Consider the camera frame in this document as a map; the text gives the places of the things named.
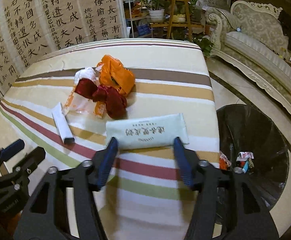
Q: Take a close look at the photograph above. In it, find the teal white box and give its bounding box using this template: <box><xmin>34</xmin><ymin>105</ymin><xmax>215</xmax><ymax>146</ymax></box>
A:
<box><xmin>242</xmin><ymin>158</ymin><xmax>255</xmax><ymax>173</ymax></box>

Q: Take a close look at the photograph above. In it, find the small floor plant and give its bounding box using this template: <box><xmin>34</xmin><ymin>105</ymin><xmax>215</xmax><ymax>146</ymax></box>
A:
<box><xmin>193</xmin><ymin>33</ymin><xmax>213</xmax><ymax>57</ymax></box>

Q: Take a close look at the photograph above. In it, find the black jacket on sofa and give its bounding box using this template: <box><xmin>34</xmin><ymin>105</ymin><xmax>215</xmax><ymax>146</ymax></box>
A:
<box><xmin>278</xmin><ymin>10</ymin><xmax>291</xmax><ymax>51</ymax></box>

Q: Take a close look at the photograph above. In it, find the calligraphy folding screen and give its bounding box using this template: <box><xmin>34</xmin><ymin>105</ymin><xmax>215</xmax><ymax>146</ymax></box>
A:
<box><xmin>0</xmin><ymin>0</ymin><xmax>126</xmax><ymax>101</ymax></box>

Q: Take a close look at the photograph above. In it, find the metal storage shelf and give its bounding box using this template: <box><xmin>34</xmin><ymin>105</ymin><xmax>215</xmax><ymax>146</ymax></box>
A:
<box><xmin>123</xmin><ymin>0</ymin><xmax>153</xmax><ymax>38</ymax></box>

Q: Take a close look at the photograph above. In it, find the ornate white sofa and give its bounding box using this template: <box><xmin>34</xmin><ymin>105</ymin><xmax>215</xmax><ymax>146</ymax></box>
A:
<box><xmin>205</xmin><ymin>1</ymin><xmax>291</xmax><ymax>115</ymax></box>

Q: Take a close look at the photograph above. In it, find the striped tablecloth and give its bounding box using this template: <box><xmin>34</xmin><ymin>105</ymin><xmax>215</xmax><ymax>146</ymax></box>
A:
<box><xmin>0</xmin><ymin>38</ymin><xmax>219</xmax><ymax>239</ymax></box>

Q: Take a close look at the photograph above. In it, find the dark red crumpled bag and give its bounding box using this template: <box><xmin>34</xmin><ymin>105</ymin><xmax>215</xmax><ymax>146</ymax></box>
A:
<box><xmin>74</xmin><ymin>78</ymin><xmax>127</xmax><ymax>119</ymax></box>

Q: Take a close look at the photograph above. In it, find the wooden plant stand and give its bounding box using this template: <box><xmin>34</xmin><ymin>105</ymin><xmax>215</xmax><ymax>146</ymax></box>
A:
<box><xmin>150</xmin><ymin>0</ymin><xmax>206</xmax><ymax>41</ymax></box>

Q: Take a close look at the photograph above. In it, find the red-orange plastic bag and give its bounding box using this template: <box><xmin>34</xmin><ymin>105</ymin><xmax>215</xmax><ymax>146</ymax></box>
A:
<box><xmin>219</xmin><ymin>151</ymin><xmax>231</xmax><ymax>170</ymax></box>

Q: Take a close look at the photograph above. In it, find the black lined trash bin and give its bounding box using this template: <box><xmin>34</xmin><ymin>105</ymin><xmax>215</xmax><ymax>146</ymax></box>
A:
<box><xmin>217</xmin><ymin>104</ymin><xmax>289</xmax><ymax>210</ymax></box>

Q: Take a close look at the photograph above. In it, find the pale green wipes packet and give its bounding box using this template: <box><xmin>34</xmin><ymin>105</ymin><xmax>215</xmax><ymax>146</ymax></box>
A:
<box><xmin>106</xmin><ymin>113</ymin><xmax>189</xmax><ymax>150</ymax></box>

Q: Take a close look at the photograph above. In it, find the orange plastic bag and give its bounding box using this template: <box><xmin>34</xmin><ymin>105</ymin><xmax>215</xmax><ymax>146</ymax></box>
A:
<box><xmin>97</xmin><ymin>55</ymin><xmax>135</xmax><ymax>97</ymax></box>

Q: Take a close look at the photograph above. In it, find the white orange printed bag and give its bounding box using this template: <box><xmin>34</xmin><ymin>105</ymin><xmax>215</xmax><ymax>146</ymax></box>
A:
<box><xmin>62</xmin><ymin>85</ymin><xmax>106</xmax><ymax>119</ymax></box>

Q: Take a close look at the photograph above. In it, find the grey white long box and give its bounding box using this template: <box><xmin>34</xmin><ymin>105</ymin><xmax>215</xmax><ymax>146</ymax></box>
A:
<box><xmin>52</xmin><ymin>102</ymin><xmax>75</xmax><ymax>145</ymax></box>

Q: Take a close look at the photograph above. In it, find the white red snack wrapper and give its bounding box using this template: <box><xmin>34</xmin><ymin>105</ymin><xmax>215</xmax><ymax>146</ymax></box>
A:
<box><xmin>236</xmin><ymin>152</ymin><xmax>254</xmax><ymax>161</ymax></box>

